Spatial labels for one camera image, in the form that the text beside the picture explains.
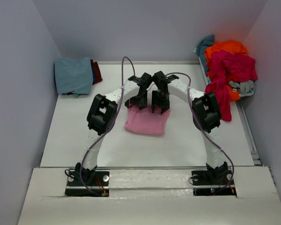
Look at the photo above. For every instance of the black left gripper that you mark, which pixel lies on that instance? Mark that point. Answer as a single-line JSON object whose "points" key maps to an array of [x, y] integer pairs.
{"points": [[142, 103]]}

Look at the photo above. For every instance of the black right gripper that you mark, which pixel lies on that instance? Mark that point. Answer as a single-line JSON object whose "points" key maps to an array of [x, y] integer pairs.
{"points": [[166, 105]]}

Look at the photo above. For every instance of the pink t shirt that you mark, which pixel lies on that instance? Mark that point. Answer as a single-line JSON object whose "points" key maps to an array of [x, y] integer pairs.
{"points": [[146, 122]]}

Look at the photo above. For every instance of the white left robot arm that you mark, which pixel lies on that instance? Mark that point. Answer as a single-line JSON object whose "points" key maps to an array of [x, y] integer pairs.
{"points": [[101, 119]]}

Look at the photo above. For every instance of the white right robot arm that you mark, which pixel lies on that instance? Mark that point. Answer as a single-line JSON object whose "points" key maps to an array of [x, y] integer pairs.
{"points": [[206, 116]]}

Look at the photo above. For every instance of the folded dark red t shirt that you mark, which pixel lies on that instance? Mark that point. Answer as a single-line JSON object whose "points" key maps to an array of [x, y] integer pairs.
{"points": [[97, 77]]}

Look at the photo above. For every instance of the clear plastic bin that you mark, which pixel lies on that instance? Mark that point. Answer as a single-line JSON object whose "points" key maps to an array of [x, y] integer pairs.
{"points": [[202, 60]]}

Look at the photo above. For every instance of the folded light blue t shirt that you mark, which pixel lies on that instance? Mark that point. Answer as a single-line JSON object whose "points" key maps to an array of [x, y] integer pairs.
{"points": [[73, 76]]}

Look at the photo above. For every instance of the magenta t shirt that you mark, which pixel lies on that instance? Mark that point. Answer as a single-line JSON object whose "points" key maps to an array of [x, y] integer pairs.
{"points": [[226, 67]]}

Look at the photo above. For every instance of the teal t shirt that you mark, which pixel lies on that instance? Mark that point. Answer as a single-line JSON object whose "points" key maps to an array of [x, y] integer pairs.
{"points": [[206, 42]]}

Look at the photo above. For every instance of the grey t shirt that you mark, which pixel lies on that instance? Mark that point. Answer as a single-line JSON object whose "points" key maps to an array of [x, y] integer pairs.
{"points": [[243, 88]]}

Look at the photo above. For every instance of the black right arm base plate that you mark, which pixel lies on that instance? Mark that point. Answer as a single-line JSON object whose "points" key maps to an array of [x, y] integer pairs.
{"points": [[204, 186]]}

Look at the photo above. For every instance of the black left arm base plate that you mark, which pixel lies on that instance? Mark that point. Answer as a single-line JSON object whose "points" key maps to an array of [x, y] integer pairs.
{"points": [[99, 185]]}

